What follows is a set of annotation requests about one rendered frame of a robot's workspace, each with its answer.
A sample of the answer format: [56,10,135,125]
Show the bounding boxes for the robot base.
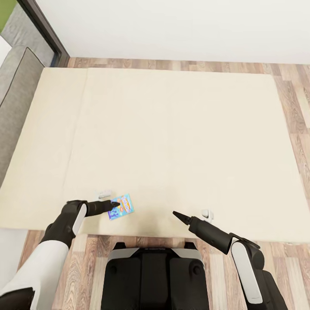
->
[100,242,210,310]

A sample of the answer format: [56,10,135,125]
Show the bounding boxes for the board game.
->
[108,193,134,220]

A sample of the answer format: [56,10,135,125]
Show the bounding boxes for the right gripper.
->
[173,211,220,246]

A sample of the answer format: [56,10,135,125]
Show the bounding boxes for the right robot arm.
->
[173,209,288,310]

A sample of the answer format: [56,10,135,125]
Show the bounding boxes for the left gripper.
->
[93,200,120,216]

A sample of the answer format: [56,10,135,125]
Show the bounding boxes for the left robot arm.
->
[0,190,120,310]

